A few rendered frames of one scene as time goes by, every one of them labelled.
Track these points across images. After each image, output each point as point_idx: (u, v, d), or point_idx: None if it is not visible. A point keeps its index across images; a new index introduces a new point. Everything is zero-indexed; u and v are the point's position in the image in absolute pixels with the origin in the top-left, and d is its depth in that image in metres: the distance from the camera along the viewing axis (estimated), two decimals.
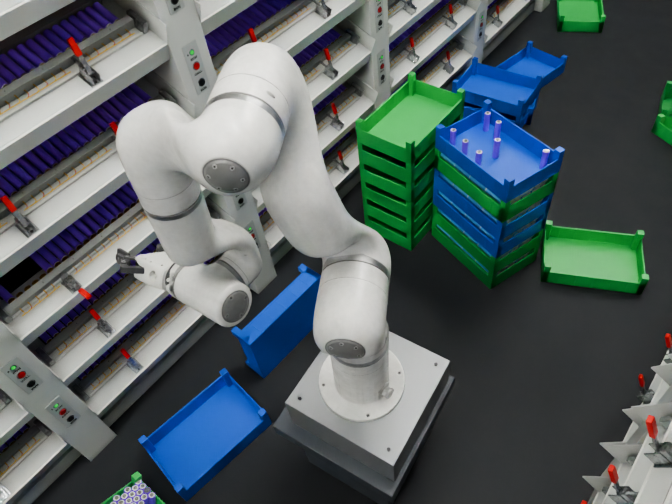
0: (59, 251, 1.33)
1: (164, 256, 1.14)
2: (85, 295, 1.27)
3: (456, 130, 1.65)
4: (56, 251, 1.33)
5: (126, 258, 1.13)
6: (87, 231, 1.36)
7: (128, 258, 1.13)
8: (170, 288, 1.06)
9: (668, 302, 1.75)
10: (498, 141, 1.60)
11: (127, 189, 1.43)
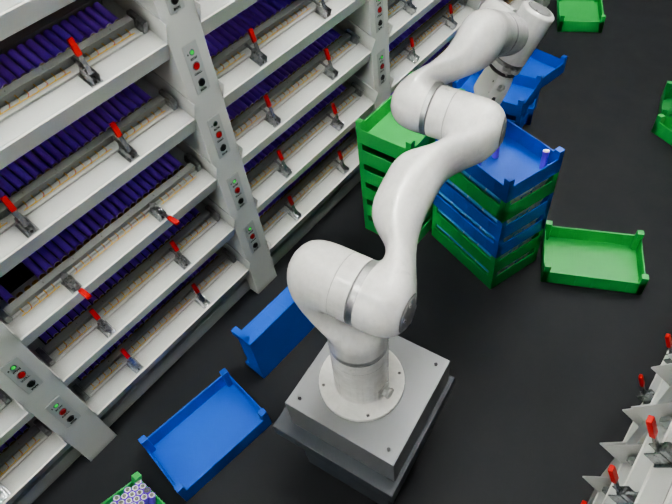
0: (59, 251, 1.33)
1: (482, 86, 1.47)
2: (85, 295, 1.27)
3: (37, 275, 1.30)
4: (56, 251, 1.33)
5: None
6: (87, 231, 1.36)
7: None
8: (514, 69, 1.39)
9: (668, 302, 1.75)
10: None
11: (127, 189, 1.43)
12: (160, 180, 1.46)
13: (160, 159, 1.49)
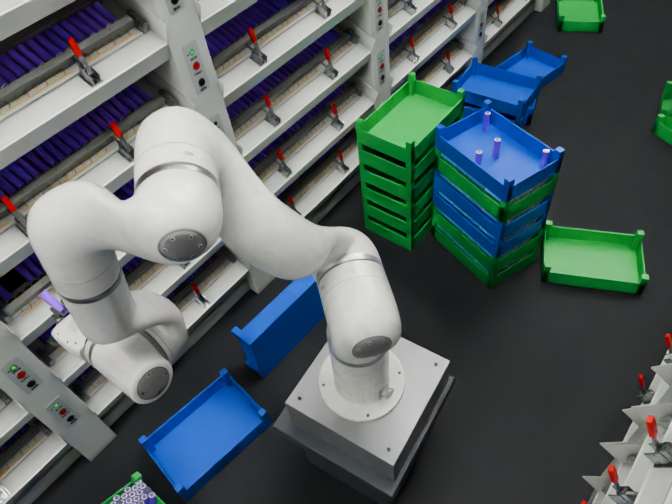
0: None
1: None
2: None
3: (37, 275, 1.30)
4: None
5: None
6: None
7: None
8: None
9: (668, 302, 1.75)
10: (498, 141, 1.60)
11: (127, 189, 1.43)
12: None
13: None
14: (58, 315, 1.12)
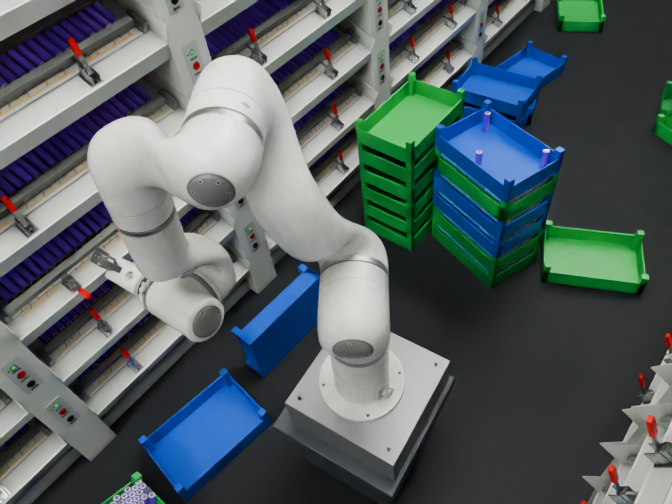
0: (59, 251, 1.33)
1: None
2: (85, 295, 1.27)
3: (37, 275, 1.30)
4: (56, 251, 1.33)
5: (106, 255, 1.12)
6: (87, 231, 1.36)
7: (108, 256, 1.12)
8: (144, 289, 1.05)
9: (668, 302, 1.75)
10: (15, 293, 1.27)
11: None
12: None
13: None
14: None
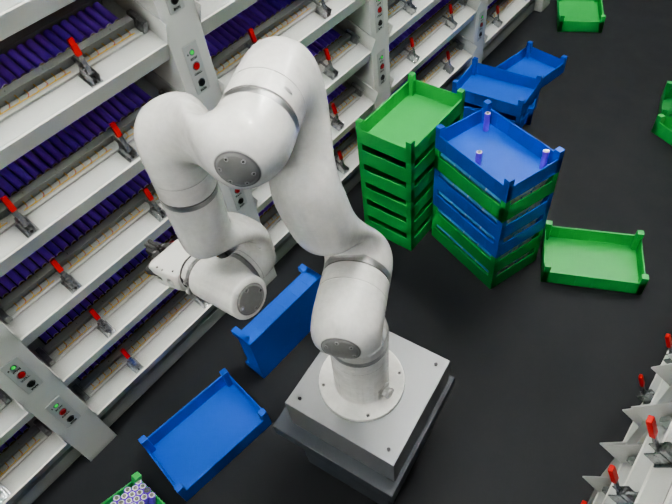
0: (54, 247, 1.33)
1: (172, 255, 1.13)
2: (52, 263, 1.27)
3: (32, 271, 1.30)
4: (51, 247, 1.33)
5: (152, 254, 1.18)
6: (82, 227, 1.37)
7: (153, 255, 1.17)
8: (189, 293, 1.08)
9: (668, 302, 1.75)
10: (11, 289, 1.27)
11: (122, 185, 1.43)
12: None
13: None
14: None
